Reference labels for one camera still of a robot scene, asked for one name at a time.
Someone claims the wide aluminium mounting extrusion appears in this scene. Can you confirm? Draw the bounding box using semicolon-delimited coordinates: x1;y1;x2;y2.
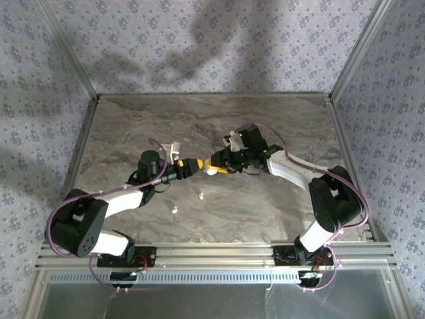
35;242;398;268

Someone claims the small black electronics board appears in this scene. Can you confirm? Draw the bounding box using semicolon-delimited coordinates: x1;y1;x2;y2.
297;270;323;286
110;270;138;288

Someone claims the shiny metal sheet panel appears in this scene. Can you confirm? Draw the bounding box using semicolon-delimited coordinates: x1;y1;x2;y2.
31;282;409;319

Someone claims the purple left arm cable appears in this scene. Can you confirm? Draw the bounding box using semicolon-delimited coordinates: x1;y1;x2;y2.
44;138;170;294

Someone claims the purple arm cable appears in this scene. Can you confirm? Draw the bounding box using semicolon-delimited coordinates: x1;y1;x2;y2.
254;123;370;294
44;138;170;294

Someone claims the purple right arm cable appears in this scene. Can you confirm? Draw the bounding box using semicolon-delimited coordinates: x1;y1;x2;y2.
254;123;370;294

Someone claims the aluminium table edge rail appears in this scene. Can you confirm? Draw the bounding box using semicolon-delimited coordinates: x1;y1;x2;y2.
98;93;333;100
61;96;101;200
325;98;383;243

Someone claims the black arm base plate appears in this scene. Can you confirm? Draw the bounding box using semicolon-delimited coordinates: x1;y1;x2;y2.
272;245;333;267
96;245;157;268

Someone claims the slotted grey cable duct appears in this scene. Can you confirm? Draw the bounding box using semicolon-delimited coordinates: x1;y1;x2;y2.
46;268;391;284

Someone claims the aluminium upright frame post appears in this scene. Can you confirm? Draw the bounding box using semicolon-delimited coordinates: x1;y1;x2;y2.
329;0;395;100
33;0;101;100

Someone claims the aluminium frame leg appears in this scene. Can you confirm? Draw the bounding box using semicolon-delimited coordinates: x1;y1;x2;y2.
23;267;50;319
386;265;418;319

